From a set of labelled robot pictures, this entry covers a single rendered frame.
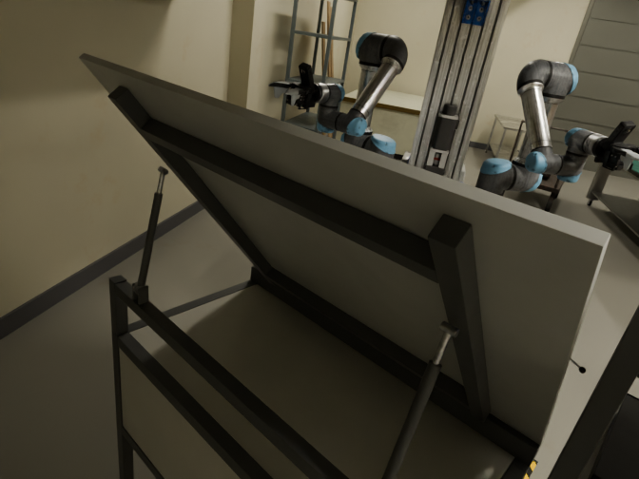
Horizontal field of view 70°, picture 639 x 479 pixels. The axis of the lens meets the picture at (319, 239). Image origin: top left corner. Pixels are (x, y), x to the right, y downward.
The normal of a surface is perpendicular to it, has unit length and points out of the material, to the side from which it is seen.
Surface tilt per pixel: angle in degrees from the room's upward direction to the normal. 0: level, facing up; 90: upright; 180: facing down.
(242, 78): 90
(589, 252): 130
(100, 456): 0
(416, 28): 90
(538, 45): 90
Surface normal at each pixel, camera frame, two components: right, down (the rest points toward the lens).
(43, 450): 0.14, -0.90
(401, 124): -0.26, 0.37
